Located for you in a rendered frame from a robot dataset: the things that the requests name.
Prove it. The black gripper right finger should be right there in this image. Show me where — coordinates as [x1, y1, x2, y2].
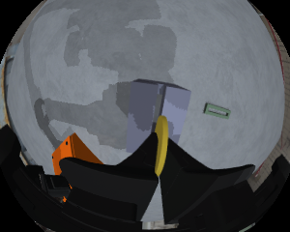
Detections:
[159, 138, 256, 225]

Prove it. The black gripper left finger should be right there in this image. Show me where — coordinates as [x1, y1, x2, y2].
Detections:
[59, 131, 160, 221]

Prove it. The gold coin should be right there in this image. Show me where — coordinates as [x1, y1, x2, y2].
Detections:
[154, 116, 168, 177]

